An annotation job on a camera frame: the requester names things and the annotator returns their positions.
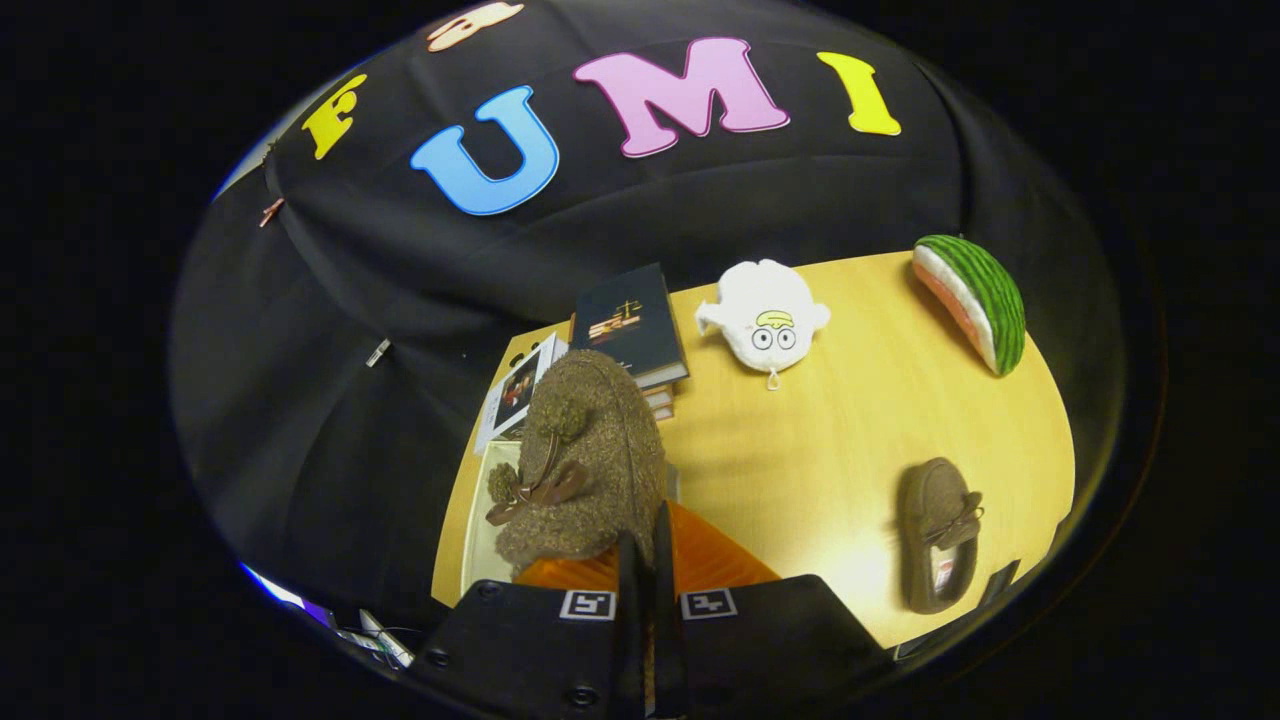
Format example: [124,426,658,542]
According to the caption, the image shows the white plush toy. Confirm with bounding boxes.
[695,259,832,390]

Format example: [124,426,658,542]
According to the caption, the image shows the laptop screen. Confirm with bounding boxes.
[240,563,337,630]

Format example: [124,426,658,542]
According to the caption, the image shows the dark blue hardcover book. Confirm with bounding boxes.
[570,263,692,390]

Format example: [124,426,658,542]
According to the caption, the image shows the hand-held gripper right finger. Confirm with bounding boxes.
[652,500,897,720]

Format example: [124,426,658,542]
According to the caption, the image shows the white portrait cover book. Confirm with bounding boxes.
[473,333,562,457]

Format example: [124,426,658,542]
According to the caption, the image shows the black table edge bracket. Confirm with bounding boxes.
[980,559,1024,609]

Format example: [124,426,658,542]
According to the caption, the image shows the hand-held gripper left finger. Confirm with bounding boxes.
[405,530,651,720]

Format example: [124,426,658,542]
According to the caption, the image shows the watermelon slice plush toy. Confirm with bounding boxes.
[911,234,1028,378]

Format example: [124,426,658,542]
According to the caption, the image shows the brown fuzzy shoe with bow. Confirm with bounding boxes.
[486,350,669,577]
[897,457,985,615]

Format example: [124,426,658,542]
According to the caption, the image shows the cream fabric storage box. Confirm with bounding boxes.
[461,440,683,602]

